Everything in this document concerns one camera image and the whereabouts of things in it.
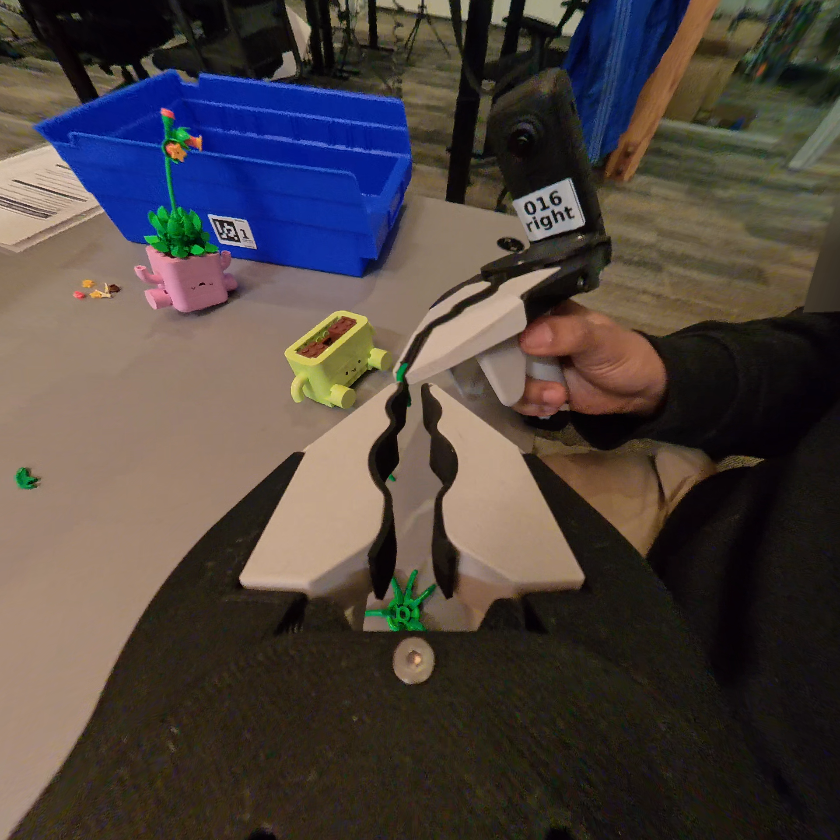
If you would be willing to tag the green brick wheel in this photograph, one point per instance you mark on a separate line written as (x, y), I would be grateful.
(401, 613)

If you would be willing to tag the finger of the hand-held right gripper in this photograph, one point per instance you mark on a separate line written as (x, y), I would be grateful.
(478, 322)
(438, 305)

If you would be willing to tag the person's right forearm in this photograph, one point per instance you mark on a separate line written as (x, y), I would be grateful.
(734, 380)

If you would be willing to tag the blue storage bin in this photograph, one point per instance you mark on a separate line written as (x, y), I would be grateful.
(610, 59)
(294, 165)

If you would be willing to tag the person's right hand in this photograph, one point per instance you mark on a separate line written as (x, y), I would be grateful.
(602, 367)

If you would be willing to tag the person's beige trousers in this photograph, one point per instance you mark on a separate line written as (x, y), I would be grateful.
(617, 492)

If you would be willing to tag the white label tag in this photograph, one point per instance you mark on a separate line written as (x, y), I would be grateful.
(231, 230)

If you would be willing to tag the black desk grommet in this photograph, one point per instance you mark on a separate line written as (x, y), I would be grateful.
(510, 245)

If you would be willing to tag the cluster of green leaf pieces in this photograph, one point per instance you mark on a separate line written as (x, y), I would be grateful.
(25, 479)

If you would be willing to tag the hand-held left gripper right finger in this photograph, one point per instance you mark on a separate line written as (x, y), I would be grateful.
(511, 519)

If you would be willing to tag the person's black jacket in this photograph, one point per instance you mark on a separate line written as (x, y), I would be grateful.
(754, 590)

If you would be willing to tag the clear plastic bag with leaflet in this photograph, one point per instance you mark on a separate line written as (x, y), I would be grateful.
(38, 197)

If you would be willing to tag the lime green brick planter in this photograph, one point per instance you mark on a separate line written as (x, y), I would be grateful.
(327, 367)

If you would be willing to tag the wooden ceiling beam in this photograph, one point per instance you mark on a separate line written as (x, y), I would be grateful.
(655, 79)

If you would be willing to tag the pink brick planter with plant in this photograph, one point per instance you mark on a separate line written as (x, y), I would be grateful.
(187, 282)

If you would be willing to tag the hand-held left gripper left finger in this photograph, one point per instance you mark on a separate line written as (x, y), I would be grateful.
(314, 519)

